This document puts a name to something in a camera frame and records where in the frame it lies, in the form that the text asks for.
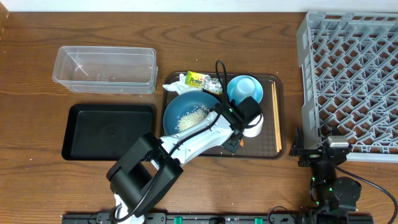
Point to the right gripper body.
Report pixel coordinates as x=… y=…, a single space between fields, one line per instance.
x=310 y=159

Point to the white plastic cup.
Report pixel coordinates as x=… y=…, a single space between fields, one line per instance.
x=254 y=127

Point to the light blue small bowl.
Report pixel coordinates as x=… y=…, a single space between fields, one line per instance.
x=258 y=94

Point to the light blue cup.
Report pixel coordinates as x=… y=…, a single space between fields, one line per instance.
x=244 y=88

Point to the pile of white rice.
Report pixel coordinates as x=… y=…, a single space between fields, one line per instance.
x=191 y=118

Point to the dark blue plate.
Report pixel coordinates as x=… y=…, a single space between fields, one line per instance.
x=184 y=104

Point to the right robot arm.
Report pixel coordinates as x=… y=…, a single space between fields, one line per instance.
x=335 y=196

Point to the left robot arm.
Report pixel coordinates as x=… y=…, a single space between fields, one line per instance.
x=150 y=167

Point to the grey dishwasher rack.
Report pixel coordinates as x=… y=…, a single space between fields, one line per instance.
x=349 y=67

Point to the orange carrot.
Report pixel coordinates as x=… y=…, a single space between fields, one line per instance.
x=241 y=142

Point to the left wooden chopstick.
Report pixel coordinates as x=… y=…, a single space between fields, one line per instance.
x=275 y=118

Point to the wooden chopstick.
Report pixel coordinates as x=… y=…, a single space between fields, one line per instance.
x=275 y=118

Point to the dark brown serving tray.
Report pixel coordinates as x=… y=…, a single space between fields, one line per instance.
x=263 y=146

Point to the right wooden chopstick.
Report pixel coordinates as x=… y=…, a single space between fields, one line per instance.
x=277 y=118

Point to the yellow green snack wrapper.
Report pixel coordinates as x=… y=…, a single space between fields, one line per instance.
x=204 y=81

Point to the crumpled white tissue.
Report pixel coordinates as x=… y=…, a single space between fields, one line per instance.
x=180 y=87

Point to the black plastic tray bin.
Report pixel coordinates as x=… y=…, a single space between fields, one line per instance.
x=104 y=132

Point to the clear plastic bin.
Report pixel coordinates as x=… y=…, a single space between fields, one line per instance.
x=109 y=70

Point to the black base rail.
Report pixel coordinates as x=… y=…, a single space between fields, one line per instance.
x=163 y=218

